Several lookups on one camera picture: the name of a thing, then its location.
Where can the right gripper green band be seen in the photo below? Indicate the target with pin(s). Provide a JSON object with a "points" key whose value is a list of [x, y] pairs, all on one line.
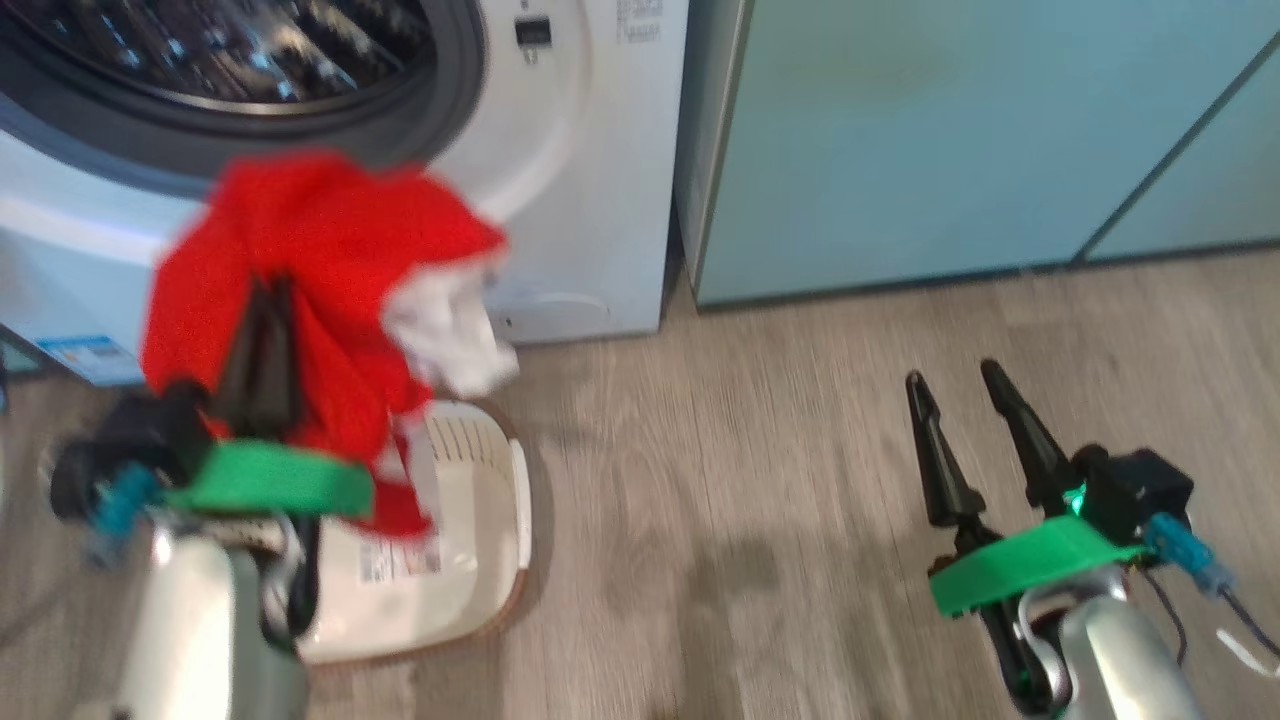
{"points": [[1030, 572]]}

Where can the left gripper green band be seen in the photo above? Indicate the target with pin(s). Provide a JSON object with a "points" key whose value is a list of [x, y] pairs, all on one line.
{"points": [[280, 482]]}

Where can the red garment with white trim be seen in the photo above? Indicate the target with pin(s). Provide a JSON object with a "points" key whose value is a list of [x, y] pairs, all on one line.
{"points": [[330, 250]]}

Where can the product sticker inside basket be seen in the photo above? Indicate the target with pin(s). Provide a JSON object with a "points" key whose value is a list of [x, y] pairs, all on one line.
{"points": [[400, 563]]}

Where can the beige perforated laundry basket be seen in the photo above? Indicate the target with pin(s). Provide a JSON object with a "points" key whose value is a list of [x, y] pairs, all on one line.
{"points": [[470, 540]]}

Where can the narrow teal cabinet door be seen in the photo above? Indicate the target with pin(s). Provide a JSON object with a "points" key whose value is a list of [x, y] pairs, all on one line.
{"points": [[1210, 170]]}

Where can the white washing machine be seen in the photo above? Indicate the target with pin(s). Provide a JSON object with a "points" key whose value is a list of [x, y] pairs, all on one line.
{"points": [[600, 180]]}

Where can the blue energy label sticker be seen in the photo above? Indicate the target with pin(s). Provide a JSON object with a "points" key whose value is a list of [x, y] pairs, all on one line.
{"points": [[88, 358]]}

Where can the round drain filter cover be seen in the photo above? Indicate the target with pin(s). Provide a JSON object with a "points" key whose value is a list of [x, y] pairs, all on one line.
{"points": [[555, 310]]}

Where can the light teal cabinet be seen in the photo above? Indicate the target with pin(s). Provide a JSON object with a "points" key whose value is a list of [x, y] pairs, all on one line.
{"points": [[900, 140]]}

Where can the printed warning text label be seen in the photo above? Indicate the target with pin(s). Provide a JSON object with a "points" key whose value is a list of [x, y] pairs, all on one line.
{"points": [[640, 18]]}

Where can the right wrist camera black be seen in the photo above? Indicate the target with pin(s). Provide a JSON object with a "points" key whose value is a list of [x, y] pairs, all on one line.
{"points": [[1140, 490]]}

